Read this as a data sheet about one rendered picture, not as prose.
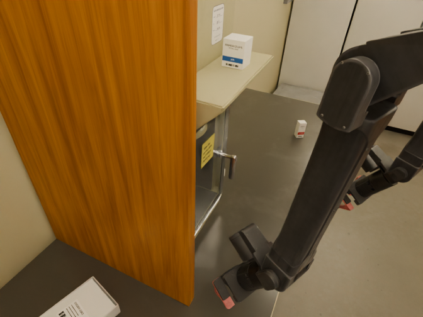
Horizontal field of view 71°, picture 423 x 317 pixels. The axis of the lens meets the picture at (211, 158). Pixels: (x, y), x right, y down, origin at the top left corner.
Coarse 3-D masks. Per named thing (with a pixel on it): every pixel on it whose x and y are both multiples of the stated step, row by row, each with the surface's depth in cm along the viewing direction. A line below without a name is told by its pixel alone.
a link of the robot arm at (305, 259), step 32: (352, 64) 26; (352, 96) 27; (320, 128) 35; (352, 128) 29; (384, 128) 33; (320, 160) 37; (352, 160) 33; (320, 192) 38; (288, 224) 46; (320, 224) 41; (288, 256) 48
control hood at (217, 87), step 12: (216, 60) 69; (252, 60) 70; (264, 60) 70; (204, 72) 62; (216, 72) 63; (228, 72) 63; (240, 72) 63; (252, 72) 64; (204, 84) 57; (216, 84) 58; (228, 84) 58; (240, 84) 58; (204, 96) 53; (216, 96) 53; (228, 96) 54; (204, 108) 52; (216, 108) 51; (204, 120) 54
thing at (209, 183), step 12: (228, 108) 86; (216, 120) 79; (228, 120) 89; (204, 132) 74; (216, 132) 82; (216, 144) 85; (216, 156) 88; (204, 168) 82; (216, 168) 92; (204, 180) 85; (216, 180) 95; (204, 192) 88; (216, 192) 100; (204, 204) 92; (204, 216) 95
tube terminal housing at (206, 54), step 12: (204, 0) 57; (216, 0) 61; (228, 0) 67; (204, 12) 58; (228, 12) 69; (204, 24) 60; (228, 24) 71; (204, 36) 61; (204, 48) 63; (216, 48) 68; (204, 60) 65; (216, 204) 109
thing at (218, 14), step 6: (216, 6) 62; (222, 6) 65; (216, 12) 63; (222, 12) 66; (216, 18) 64; (222, 18) 67; (216, 24) 65; (222, 24) 68; (216, 30) 66; (222, 30) 69; (216, 36) 66; (216, 42) 67
